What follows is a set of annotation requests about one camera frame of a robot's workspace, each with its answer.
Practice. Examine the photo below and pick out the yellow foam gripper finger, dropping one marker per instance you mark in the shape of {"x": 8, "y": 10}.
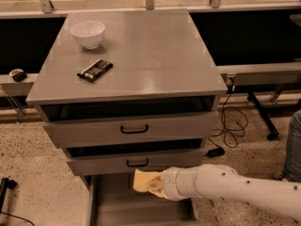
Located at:
{"x": 155, "y": 185}

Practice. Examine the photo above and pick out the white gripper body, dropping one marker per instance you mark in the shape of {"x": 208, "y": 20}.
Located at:
{"x": 170, "y": 182}

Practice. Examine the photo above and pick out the yellow sponge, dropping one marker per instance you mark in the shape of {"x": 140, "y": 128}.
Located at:
{"x": 141, "y": 179}

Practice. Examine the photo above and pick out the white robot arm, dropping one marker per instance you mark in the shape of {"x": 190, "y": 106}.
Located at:
{"x": 218, "y": 182}

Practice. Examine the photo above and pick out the grey middle drawer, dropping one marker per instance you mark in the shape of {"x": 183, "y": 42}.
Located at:
{"x": 128, "y": 157}

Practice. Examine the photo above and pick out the grey drawer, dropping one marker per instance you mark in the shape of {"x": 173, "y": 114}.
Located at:
{"x": 113, "y": 202}
{"x": 128, "y": 157}
{"x": 127, "y": 122}

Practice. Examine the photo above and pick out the grey bottom drawer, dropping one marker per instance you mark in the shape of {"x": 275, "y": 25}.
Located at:
{"x": 113, "y": 202}

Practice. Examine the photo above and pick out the grey top drawer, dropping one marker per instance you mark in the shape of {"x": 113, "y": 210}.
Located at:
{"x": 127, "y": 122}

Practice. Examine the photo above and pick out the grey drawer cabinet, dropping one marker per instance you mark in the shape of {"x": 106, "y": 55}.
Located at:
{"x": 155, "y": 54}

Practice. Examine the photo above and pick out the black power adapter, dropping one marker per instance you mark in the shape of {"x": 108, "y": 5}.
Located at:
{"x": 215, "y": 152}

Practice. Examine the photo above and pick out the black stand leg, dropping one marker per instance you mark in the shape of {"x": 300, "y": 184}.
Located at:
{"x": 251, "y": 97}

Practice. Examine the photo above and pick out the blue jeans leg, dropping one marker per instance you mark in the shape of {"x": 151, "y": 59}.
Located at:
{"x": 292, "y": 165}

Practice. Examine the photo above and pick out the black snack bar packet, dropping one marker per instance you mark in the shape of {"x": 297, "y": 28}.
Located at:
{"x": 95, "y": 70}

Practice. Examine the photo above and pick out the black tripod foot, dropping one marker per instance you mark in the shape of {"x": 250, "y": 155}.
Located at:
{"x": 5, "y": 184}

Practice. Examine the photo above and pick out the white ceramic bowl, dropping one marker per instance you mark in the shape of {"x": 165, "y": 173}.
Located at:
{"x": 89, "y": 34}

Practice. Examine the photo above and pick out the black tape measure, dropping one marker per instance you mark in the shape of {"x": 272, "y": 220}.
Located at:
{"x": 18, "y": 75}

